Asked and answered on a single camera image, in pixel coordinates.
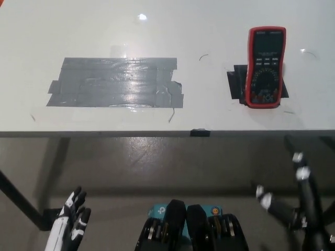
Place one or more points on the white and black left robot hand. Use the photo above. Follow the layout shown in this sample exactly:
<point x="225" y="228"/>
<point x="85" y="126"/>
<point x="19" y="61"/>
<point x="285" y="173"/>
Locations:
<point x="58" y="230"/>

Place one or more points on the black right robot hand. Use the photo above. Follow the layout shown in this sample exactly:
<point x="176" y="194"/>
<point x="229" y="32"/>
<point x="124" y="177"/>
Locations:
<point x="312" y="209"/>

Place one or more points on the red and black digital multimeter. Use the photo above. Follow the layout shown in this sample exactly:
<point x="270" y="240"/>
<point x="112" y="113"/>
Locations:
<point x="265" y="70"/>

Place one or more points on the teal robot body box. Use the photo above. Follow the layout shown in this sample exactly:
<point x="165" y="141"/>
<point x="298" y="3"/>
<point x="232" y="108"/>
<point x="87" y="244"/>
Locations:
<point x="157" y="210"/>

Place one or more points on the black ribbed robot body block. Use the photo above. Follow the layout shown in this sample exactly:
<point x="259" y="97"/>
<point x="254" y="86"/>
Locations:
<point x="199" y="227"/>
<point x="175" y="225"/>

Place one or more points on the black diagonal table leg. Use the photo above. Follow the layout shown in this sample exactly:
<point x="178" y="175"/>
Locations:
<point x="18" y="198"/>

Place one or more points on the small black tape strip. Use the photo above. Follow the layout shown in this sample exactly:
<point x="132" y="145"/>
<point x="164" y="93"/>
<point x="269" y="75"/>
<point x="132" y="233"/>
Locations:
<point x="200" y="132"/>

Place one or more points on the black tape patch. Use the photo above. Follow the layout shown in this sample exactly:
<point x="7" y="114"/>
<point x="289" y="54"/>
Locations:
<point x="235" y="81"/>

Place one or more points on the black floor bracket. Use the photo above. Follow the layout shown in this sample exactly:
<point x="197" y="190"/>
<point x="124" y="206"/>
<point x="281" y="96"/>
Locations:
<point x="51" y="217"/>

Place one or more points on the large grey duct tape patch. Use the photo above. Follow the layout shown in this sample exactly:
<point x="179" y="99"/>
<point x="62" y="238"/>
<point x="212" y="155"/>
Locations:
<point x="104" y="83"/>

